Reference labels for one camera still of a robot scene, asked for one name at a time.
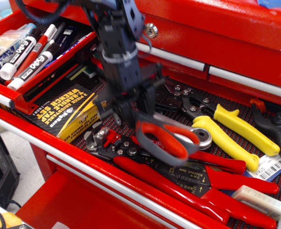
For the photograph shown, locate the white barcode label card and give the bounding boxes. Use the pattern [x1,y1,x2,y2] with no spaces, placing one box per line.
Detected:
[244,155,281,181]

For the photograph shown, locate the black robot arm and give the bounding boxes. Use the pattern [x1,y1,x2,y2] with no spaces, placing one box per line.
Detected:
[16,0,164,128]

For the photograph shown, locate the red grey handled scissors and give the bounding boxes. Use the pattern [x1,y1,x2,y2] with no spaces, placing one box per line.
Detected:
[133,111,200,167]

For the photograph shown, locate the blue dry erase marker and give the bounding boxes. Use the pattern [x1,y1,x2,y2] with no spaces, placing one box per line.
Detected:
[0,23,36,69]

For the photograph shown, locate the yellow sponge object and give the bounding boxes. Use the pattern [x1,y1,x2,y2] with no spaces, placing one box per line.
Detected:
[1,212,23,229]

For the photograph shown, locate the red automatic wire stripper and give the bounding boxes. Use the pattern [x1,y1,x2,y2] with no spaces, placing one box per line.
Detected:
[84,122,246,175]

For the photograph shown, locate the dark pen box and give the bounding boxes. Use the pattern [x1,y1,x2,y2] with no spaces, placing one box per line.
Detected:
[56,25,78,56]

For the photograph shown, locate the red dry erase marker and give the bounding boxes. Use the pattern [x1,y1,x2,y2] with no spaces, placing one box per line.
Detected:
[13,24,57,77]

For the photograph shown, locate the large open red drawer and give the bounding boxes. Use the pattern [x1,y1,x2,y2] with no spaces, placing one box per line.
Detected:
[0,60,281,229]

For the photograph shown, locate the green white eraser block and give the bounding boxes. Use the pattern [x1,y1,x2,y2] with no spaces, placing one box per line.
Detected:
[69,52,103,81]

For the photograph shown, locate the silver folding saw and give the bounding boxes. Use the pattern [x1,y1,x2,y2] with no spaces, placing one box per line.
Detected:
[153,112,212,151]

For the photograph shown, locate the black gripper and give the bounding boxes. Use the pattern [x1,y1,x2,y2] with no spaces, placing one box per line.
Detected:
[94,55,164,128]

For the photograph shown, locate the red black crimping tool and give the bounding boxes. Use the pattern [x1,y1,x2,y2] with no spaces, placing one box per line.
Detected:
[90,55,184,114]

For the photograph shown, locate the black expo marker front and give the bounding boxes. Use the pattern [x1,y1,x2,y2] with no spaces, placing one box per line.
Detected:
[7,43,60,91]

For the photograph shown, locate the black expo marker middle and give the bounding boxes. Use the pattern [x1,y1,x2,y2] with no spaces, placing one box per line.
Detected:
[0,28,42,81]

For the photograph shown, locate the black expo marker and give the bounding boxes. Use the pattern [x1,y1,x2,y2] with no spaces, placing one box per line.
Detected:
[0,28,42,81]
[7,43,60,91]

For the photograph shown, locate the flat red handled wire stripper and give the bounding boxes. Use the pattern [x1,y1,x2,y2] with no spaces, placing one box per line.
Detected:
[113,156,279,229]

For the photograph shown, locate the silver chest key lock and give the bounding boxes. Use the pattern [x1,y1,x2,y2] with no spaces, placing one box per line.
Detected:
[145,23,159,38]

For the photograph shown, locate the clear plastic bag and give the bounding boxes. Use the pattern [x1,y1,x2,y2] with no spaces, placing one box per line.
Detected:
[0,24,29,55]

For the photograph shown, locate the yellow black tap wrench box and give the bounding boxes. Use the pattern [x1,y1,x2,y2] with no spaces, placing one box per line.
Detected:
[13,79,99,143]

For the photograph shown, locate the black pliers orange tip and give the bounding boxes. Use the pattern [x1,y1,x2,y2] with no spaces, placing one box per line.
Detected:
[250,97,281,168]

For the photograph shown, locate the clear plastic bit case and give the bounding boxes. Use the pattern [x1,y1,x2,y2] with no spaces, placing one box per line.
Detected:
[231,185,281,221]

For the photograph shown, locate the yellow handled tin snips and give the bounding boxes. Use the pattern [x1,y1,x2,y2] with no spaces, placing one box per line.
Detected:
[164,80,280,172]

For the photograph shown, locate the small open red drawer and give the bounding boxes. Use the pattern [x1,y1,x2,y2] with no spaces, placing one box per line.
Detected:
[0,7,96,114]

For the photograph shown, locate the red metal tool chest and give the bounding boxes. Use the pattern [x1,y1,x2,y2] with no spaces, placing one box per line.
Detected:
[0,0,281,229]

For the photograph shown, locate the small grey black tool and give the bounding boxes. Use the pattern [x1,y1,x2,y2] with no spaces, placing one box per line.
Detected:
[112,111,122,126]

